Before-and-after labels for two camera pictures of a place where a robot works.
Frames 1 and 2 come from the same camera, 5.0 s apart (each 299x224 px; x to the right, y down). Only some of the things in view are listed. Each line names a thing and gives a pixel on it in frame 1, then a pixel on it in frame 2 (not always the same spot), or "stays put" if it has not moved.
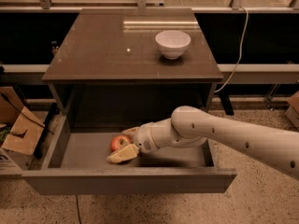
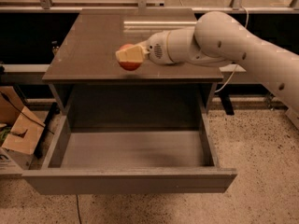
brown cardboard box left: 17,153 stays put
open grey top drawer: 76,162 stays put
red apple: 120,142 to 129,65
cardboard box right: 292,112 stays put
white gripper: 143,138 to 157,50
